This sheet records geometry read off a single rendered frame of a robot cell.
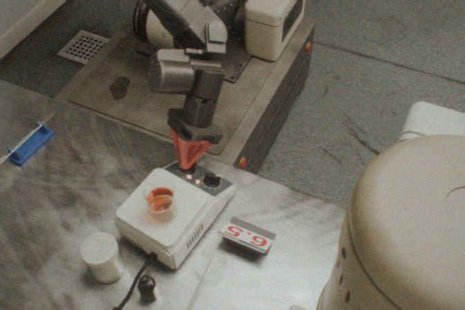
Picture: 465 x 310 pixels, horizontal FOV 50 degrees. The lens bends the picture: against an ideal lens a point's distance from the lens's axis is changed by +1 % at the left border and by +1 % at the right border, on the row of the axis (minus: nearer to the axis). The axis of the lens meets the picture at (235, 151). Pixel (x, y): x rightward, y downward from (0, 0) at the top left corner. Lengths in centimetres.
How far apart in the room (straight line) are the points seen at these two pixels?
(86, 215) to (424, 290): 82
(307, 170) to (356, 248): 169
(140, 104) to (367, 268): 148
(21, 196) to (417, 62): 188
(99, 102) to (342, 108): 102
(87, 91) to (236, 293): 108
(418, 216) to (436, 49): 233
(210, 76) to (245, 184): 25
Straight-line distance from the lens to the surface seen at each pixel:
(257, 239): 89
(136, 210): 86
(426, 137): 27
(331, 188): 189
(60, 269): 94
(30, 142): 112
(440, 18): 275
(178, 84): 81
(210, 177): 91
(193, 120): 86
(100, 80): 179
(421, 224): 23
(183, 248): 85
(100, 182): 102
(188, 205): 85
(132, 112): 166
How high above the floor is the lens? 156
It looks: 52 degrees down
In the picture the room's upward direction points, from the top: 1 degrees counter-clockwise
